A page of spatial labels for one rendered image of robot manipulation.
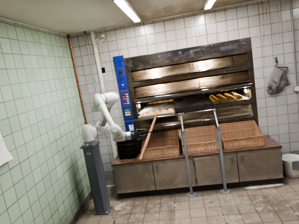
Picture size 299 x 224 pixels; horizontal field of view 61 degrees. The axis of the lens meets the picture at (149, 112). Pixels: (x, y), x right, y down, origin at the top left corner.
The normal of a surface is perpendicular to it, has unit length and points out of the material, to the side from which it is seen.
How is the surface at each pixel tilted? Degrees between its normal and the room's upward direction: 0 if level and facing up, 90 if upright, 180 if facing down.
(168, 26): 90
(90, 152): 90
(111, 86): 90
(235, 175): 90
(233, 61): 70
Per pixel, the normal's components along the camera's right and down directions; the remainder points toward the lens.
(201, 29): -0.11, 0.18
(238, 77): -0.15, -0.16
